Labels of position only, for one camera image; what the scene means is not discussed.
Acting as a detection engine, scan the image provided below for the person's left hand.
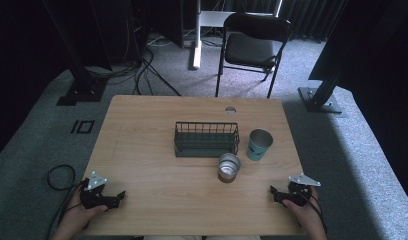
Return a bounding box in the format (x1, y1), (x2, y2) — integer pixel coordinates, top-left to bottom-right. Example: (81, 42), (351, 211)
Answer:
(62, 189), (109, 234)

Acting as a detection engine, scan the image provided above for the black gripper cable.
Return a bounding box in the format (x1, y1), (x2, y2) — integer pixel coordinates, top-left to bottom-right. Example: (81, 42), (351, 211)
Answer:
(296, 186), (328, 234)
(46, 164), (90, 240)

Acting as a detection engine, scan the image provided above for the dark curtain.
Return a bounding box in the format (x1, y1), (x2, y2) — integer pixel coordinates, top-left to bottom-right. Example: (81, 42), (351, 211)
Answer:
(221, 0), (347, 43)

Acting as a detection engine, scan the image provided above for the white desk frame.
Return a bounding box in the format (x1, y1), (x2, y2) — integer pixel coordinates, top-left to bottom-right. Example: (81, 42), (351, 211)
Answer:
(191, 0), (284, 71)

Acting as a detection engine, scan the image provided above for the black folding chair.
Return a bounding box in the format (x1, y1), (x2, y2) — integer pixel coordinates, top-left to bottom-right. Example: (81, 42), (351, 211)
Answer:
(214, 12), (293, 100)

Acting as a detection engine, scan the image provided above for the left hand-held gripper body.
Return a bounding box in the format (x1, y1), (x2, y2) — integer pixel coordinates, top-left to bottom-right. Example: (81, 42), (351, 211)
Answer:
(79, 171), (121, 210)

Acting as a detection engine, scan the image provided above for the black stand with square base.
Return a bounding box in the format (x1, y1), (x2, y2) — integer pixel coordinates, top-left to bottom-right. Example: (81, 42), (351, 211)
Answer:
(41, 0), (109, 107)

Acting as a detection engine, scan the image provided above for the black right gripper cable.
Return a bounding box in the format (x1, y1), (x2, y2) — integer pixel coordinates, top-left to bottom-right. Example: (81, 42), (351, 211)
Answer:
(296, 186), (328, 234)

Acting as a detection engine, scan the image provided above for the person's right hand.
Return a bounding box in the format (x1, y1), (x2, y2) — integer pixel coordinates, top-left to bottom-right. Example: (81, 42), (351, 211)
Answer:
(281, 186), (324, 232)

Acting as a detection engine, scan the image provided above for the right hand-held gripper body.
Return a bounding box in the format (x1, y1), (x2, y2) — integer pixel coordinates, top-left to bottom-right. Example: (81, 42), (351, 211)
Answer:
(281, 172), (322, 208)

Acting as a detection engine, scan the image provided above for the bundle of black floor cables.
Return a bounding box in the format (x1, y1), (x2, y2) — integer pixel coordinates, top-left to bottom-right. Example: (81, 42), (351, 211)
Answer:
(85, 13), (182, 98)

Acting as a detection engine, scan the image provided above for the steel cup with brown base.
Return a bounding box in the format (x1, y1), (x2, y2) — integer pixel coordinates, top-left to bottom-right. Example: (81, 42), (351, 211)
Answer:
(217, 152), (242, 184)

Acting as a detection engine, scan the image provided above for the dark green wire basket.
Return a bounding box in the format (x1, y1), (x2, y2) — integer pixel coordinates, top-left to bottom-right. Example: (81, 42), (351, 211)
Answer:
(173, 121), (241, 158)

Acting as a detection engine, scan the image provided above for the teal metal cup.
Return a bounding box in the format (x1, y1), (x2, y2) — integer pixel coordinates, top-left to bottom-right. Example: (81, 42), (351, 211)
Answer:
(246, 128), (274, 162)

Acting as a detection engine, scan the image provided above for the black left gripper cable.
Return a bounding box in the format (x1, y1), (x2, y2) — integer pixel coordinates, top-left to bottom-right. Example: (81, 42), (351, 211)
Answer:
(46, 164), (90, 240)

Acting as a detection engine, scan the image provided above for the black stand with bolted base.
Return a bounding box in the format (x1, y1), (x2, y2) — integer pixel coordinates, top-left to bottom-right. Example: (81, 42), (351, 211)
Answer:
(297, 49), (347, 115)

